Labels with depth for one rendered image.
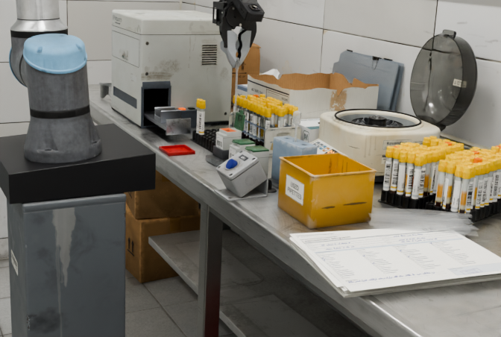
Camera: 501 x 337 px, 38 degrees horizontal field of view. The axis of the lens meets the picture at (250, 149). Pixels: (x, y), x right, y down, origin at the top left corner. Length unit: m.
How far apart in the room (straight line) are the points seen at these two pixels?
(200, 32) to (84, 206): 0.76
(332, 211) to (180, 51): 0.86
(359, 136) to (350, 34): 0.70
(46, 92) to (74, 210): 0.23
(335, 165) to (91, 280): 0.54
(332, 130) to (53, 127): 0.62
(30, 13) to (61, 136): 0.27
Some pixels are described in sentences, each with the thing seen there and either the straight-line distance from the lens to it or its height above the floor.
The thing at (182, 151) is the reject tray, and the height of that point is 0.88.
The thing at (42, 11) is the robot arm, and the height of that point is 1.21.
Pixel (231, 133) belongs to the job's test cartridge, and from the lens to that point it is 1.69.
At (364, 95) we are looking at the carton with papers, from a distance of 2.00.
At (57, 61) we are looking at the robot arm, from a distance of 1.44.
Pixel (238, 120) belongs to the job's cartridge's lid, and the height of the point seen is 0.97.
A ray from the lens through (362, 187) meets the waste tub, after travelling 1.36.
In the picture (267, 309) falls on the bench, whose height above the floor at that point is 0.27.
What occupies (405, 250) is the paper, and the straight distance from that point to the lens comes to 1.24.
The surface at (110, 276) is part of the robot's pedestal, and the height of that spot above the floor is 0.70.
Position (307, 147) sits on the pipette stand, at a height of 0.97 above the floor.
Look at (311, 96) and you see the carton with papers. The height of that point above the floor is 1.00.
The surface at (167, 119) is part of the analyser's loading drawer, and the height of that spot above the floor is 0.93.
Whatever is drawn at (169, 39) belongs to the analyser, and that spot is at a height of 1.12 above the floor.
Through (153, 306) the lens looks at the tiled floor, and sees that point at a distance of 2.99.
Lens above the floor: 1.34
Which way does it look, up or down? 14 degrees down
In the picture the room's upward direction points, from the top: 3 degrees clockwise
